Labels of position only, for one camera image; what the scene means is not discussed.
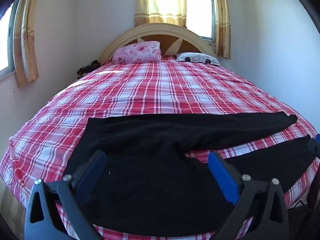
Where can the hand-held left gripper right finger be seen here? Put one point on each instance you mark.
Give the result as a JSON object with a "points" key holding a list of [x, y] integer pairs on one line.
{"points": [[222, 177]]}

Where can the side wall window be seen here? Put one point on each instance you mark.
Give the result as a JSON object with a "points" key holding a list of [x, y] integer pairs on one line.
{"points": [[6, 42]]}

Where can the dark patterned cloth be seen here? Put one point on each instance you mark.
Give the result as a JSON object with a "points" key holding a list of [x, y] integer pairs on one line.
{"points": [[86, 69]]}

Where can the window behind headboard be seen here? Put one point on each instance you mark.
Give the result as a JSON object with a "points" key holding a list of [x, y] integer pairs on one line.
{"points": [[200, 12]]}

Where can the yellow side window curtain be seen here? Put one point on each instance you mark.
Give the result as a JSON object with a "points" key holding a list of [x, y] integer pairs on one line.
{"points": [[25, 42]]}

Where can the pink floral pillow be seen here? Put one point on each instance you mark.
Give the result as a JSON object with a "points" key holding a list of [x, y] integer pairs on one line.
{"points": [[140, 51]]}

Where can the cream wooden headboard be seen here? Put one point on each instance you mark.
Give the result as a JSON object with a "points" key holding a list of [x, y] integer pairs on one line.
{"points": [[160, 28]]}

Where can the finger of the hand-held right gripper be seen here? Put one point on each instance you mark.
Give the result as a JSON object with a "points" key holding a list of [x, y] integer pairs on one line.
{"points": [[314, 146]]}

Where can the black pants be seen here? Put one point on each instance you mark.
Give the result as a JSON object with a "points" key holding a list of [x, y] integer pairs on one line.
{"points": [[150, 180]]}

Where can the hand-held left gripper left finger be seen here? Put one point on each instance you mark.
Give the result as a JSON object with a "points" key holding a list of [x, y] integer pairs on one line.
{"points": [[98, 160]]}

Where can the red plaid bedspread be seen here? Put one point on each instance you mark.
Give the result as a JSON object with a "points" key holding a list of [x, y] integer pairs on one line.
{"points": [[162, 92]]}

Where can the wide yellow curtain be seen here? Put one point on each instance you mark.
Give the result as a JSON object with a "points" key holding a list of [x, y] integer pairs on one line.
{"points": [[160, 2]]}

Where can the white pillow with black print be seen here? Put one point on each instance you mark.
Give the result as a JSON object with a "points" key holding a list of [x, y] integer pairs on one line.
{"points": [[197, 58]]}

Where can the narrow yellow curtain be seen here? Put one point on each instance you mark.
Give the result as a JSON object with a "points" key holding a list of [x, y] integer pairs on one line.
{"points": [[223, 17]]}

